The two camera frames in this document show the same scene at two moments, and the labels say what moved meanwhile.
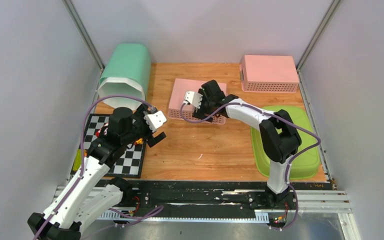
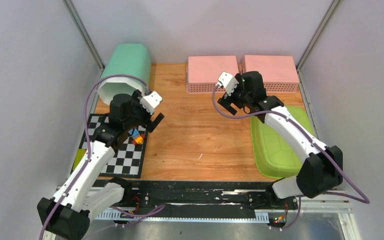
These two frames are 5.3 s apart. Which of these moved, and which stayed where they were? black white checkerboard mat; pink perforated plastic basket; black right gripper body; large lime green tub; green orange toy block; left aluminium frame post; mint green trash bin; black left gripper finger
Moved: black right gripper body; black left gripper finger; pink perforated plastic basket
Stayed: left aluminium frame post; green orange toy block; black white checkerboard mat; mint green trash bin; large lime green tub
